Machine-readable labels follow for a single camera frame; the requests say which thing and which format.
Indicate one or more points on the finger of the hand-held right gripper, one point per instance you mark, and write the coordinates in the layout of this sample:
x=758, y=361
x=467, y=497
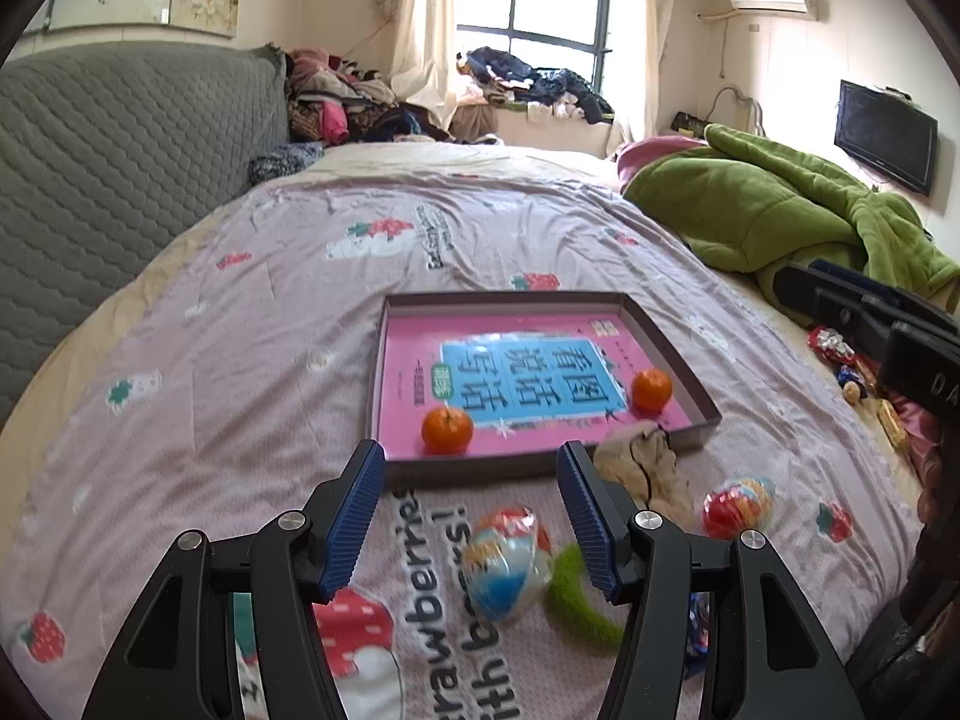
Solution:
x=825, y=300
x=840, y=270

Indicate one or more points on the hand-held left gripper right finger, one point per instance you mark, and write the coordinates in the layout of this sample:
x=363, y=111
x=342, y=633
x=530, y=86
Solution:
x=589, y=525

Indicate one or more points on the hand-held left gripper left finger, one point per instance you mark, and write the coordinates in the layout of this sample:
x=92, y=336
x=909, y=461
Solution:
x=352, y=525

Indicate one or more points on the blue toy egg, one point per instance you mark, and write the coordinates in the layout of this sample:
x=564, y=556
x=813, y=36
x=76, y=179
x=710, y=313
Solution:
x=502, y=570

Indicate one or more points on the blue cookie packet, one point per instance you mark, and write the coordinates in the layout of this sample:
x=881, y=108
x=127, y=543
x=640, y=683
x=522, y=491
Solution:
x=699, y=630

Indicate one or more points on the shallow grey cardboard tray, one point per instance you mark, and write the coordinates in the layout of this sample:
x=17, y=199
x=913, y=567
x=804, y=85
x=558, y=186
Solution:
x=487, y=301

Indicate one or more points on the person's right hand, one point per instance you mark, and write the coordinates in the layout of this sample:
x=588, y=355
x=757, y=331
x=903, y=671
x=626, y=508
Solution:
x=932, y=472

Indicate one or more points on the red silver candy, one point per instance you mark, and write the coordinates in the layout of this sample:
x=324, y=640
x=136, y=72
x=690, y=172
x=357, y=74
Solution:
x=831, y=343

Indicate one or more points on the yellow wrapped candy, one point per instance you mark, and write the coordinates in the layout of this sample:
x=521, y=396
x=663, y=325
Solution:
x=891, y=424

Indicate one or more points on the blue wrapped candy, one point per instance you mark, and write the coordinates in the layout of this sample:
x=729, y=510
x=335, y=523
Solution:
x=849, y=375

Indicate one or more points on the crumpled beige wrapper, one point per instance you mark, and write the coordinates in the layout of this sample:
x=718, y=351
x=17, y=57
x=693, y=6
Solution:
x=660, y=480

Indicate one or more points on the green fleece blanket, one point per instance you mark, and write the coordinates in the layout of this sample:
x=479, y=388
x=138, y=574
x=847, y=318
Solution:
x=750, y=202

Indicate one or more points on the tangerine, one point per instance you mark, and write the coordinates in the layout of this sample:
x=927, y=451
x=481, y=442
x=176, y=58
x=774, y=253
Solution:
x=448, y=430
x=651, y=388

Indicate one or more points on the black television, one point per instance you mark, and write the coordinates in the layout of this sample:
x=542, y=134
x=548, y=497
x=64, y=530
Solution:
x=885, y=135

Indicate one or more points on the red wrapped toy egg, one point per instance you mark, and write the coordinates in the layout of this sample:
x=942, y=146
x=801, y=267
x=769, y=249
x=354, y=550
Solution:
x=731, y=510

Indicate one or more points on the pink pillow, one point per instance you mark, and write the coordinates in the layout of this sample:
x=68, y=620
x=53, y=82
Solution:
x=645, y=154

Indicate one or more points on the strawberry printed bed sheet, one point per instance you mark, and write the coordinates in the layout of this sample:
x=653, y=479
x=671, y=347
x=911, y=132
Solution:
x=262, y=277

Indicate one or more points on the white air conditioner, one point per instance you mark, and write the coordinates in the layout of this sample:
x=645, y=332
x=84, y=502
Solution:
x=772, y=1

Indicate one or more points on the dark clothes on windowsill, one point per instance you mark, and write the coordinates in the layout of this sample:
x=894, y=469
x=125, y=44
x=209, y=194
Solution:
x=540, y=82

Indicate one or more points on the dark patterned cloth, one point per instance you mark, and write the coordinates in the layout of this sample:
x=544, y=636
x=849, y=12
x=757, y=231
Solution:
x=285, y=161

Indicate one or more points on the window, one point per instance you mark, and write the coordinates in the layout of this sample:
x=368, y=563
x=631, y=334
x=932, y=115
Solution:
x=555, y=0

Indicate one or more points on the grey quilted headboard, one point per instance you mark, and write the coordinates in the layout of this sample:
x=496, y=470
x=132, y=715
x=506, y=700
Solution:
x=112, y=180

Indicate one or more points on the pile of clothes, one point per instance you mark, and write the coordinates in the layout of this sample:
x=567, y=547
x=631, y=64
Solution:
x=345, y=97

